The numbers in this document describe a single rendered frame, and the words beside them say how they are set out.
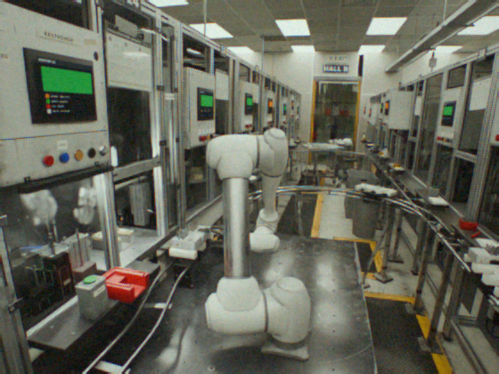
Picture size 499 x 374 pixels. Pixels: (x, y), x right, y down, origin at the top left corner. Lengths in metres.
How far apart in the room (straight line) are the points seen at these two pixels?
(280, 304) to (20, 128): 0.98
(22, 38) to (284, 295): 1.11
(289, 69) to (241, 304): 8.81
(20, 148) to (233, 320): 0.85
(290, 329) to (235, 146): 0.71
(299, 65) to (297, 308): 8.77
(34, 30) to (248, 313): 1.09
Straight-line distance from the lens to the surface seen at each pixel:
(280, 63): 9.68
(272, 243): 1.57
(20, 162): 1.02
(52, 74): 1.08
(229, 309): 1.15
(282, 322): 1.20
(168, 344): 1.37
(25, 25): 1.08
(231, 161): 1.16
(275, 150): 1.19
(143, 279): 1.26
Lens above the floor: 1.57
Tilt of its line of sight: 15 degrees down
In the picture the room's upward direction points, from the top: 1 degrees clockwise
